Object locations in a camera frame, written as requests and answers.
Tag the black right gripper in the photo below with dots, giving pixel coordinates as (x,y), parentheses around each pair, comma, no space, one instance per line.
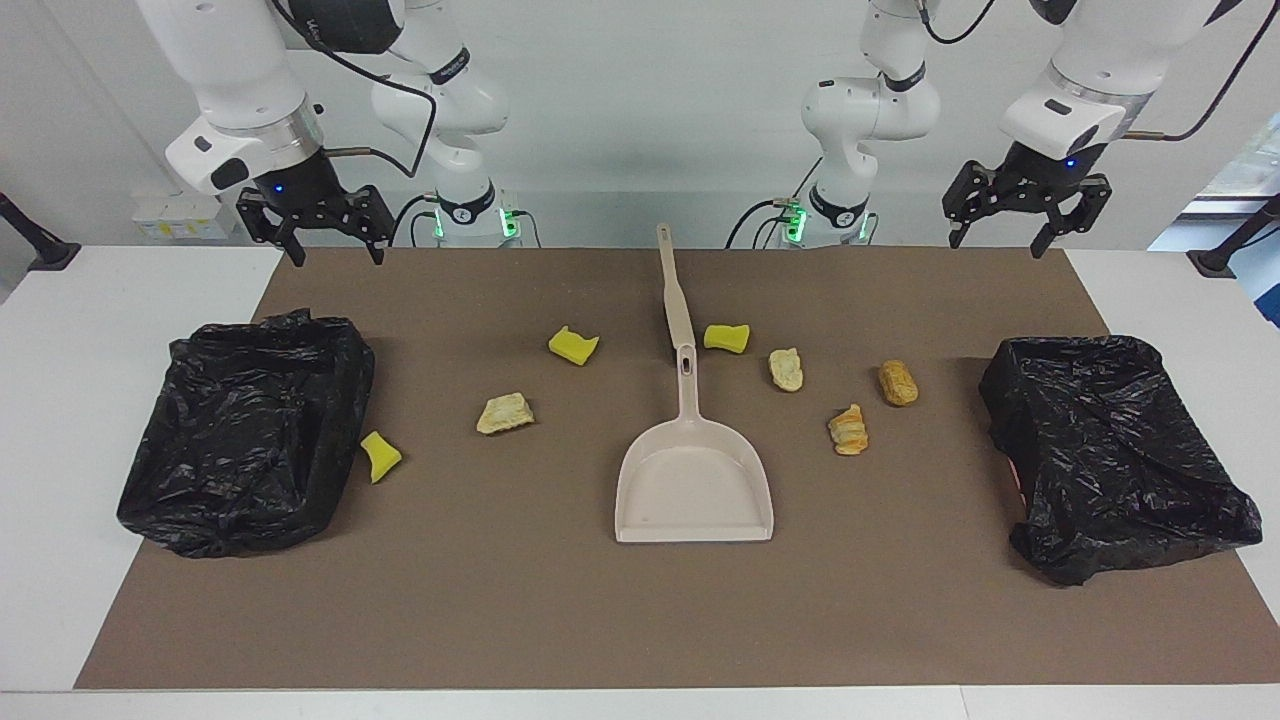
(300,185)

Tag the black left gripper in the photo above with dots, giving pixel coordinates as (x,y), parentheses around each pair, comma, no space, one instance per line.
(1045,170)

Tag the brown bread roll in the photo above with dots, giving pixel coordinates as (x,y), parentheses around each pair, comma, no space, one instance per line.
(898,383)

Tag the yellow sponge piece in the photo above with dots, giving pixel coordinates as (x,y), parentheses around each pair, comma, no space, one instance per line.
(380,457)
(573,345)
(726,338)

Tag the pale torn bread chunk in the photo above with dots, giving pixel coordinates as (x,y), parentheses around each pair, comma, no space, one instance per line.
(505,413)

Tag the pale oval bread roll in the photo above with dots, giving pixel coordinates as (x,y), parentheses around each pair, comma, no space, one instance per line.
(787,370)

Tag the beige hand brush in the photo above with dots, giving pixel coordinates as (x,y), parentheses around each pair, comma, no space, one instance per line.
(672,290)

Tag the beige plastic dustpan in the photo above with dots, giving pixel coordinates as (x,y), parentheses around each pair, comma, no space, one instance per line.
(695,480)

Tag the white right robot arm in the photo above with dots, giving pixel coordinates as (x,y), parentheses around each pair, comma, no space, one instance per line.
(240,70)

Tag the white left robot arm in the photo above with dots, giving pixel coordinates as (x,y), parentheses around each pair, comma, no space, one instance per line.
(1100,60)

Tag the black trash bag bin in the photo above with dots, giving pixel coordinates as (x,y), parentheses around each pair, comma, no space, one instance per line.
(1110,450)
(240,440)

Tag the black stand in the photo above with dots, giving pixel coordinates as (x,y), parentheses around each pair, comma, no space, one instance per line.
(1235,245)
(35,245)

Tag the brown table mat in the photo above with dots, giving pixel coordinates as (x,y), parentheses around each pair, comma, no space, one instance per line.
(600,620)

